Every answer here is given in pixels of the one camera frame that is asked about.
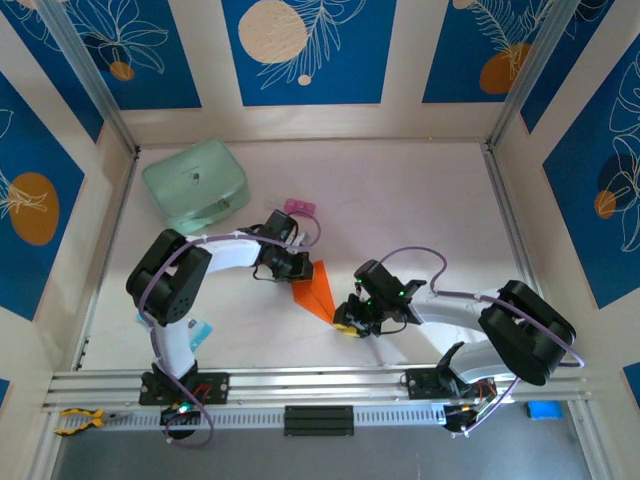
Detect orange square paper sheet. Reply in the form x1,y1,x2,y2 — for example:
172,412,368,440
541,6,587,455
291,260,336,325

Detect pink and clear pill box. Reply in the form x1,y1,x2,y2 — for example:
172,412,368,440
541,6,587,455
266,196,317,219

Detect mint green zip case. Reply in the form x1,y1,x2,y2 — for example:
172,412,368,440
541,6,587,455
141,138,252,235

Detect light blue wipes packet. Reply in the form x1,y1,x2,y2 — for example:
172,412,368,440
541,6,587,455
187,319,214,354

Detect blue sponge block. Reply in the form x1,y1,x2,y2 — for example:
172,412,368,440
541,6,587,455
524,400,564,421

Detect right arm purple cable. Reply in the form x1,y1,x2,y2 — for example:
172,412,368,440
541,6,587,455
379,247,586,436

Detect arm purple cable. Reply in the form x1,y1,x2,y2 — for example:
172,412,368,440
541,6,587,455
137,209,323,450
379,247,586,436

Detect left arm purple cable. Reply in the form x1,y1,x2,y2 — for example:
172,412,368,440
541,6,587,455
137,209,323,450

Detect aluminium mounting rail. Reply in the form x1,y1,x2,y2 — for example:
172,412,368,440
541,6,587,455
43,360,591,409

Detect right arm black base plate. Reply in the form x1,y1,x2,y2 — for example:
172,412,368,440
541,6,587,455
405,368,499,401

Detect black ribbed bracket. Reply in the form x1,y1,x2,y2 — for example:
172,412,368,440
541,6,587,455
283,405,355,437

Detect slotted grey cable duct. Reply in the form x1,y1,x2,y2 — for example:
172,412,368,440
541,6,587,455
53,403,451,435

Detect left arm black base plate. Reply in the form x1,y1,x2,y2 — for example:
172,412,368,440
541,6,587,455
138,372,230,406

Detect aluminium side rail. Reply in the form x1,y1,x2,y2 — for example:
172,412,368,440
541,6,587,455
482,144,561,359
74,149,141,371

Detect aluminium frame post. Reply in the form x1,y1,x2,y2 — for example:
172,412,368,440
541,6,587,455
487,0,614,151
37,0,141,156

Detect yellow handled pliers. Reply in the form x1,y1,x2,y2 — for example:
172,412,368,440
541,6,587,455
54,408,134,435

